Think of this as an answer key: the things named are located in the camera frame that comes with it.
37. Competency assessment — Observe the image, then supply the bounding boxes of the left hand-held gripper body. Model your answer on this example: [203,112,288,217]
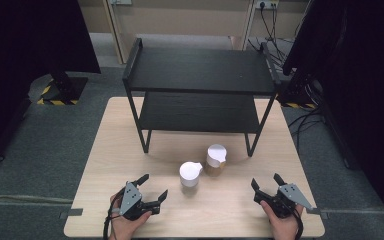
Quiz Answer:
[118,181,163,222]

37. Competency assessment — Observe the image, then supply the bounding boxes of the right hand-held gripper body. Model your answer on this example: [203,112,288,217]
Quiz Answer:
[253,183,314,219]

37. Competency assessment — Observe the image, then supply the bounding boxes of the white-lid jar with pale powder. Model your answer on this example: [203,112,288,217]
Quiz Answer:
[179,161,204,188]

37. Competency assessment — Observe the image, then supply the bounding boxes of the white-lid jar with orange powder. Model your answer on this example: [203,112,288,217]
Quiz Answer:
[204,143,228,178]

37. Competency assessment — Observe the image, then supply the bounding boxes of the black two-tier shelf rack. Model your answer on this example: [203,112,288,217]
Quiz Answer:
[122,37,283,158]

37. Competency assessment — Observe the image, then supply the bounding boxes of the person's left hand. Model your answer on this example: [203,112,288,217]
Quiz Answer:
[109,194,153,240]

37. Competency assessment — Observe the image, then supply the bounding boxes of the person's right hand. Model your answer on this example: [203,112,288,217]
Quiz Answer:
[260,201,304,240]

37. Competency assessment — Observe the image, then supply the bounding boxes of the grey floor tape piece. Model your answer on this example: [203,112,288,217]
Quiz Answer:
[314,207,330,220]
[59,208,84,220]

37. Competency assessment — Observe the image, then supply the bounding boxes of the large black curtain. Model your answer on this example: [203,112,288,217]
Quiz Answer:
[0,0,102,170]
[281,0,384,231]

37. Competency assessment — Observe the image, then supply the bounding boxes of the right hand-held gripper black cable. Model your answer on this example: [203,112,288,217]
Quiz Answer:
[291,206,305,240]

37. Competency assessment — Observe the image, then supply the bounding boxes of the hand-held gripper black cable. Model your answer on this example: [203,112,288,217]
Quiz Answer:
[102,188,126,240]
[291,206,305,240]

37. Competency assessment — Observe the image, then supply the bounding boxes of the left hand-held gripper black cable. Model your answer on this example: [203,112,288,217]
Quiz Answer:
[102,188,126,240]

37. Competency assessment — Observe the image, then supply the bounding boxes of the black cables from socket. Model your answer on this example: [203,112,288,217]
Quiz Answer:
[248,3,296,68]

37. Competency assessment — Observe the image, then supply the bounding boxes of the beige wooden furniture post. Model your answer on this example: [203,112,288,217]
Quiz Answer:
[231,0,258,51]
[101,0,129,65]

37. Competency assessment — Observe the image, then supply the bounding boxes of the white wall power socket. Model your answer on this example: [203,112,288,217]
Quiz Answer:
[254,0,280,10]

